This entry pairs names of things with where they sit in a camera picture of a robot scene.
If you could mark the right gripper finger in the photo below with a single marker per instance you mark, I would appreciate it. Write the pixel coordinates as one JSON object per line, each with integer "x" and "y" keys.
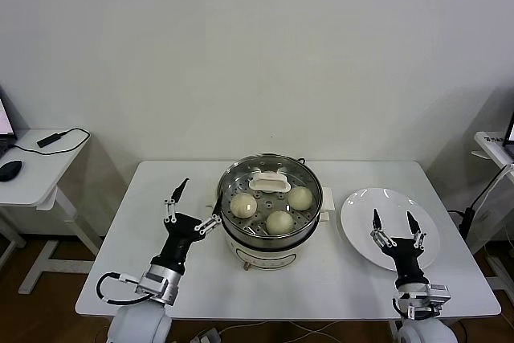
{"x": 379, "y": 234}
{"x": 415, "y": 232}

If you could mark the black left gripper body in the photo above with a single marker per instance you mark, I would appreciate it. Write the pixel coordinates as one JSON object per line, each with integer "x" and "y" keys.
{"x": 178, "y": 238}

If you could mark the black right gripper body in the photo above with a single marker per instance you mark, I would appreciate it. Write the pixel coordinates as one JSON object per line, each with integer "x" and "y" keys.
{"x": 407, "y": 262}

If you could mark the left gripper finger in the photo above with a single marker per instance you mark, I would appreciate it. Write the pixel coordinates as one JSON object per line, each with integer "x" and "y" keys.
{"x": 172, "y": 202}
{"x": 210, "y": 222}

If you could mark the white steamed baozi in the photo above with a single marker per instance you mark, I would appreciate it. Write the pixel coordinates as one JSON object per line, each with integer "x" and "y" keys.
{"x": 243, "y": 204}
{"x": 280, "y": 223}
{"x": 301, "y": 197}

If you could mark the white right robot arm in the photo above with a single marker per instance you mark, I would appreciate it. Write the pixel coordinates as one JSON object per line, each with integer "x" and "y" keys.
{"x": 425, "y": 331}

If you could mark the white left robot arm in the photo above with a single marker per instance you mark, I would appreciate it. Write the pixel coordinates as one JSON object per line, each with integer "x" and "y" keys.
{"x": 140, "y": 323}

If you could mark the stainless steel steamer basket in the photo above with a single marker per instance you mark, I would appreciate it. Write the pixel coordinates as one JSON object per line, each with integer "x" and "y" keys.
{"x": 273, "y": 240}

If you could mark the white round plate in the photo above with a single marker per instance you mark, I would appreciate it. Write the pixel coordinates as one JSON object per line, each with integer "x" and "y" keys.
{"x": 361, "y": 218}

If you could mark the white electric cooker pot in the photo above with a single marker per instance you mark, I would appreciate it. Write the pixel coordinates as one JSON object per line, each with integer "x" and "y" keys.
{"x": 265, "y": 256}

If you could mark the white side table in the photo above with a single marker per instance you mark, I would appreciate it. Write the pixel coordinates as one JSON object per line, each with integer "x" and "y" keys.
{"x": 40, "y": 182}
{"x": 488, "y": 238}

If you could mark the white power strip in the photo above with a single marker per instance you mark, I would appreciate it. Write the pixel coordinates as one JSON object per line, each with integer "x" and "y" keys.
{"x": 206, "y": 336}

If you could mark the black laptop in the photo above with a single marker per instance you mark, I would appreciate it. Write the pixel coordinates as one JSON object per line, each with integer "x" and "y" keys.
{"x": 5, "y": 118}
{"x": 511, "y": 134}

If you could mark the black adapter box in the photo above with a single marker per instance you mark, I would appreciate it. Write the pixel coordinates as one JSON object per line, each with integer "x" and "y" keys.
{"x": 50, "y": 139}

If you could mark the black computer mouse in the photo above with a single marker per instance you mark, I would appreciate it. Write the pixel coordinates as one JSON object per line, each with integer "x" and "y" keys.
{"x": 10, "y": 170}

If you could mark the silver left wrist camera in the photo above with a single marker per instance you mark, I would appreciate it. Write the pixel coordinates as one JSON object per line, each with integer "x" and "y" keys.
{"x": 150, "y": 284}

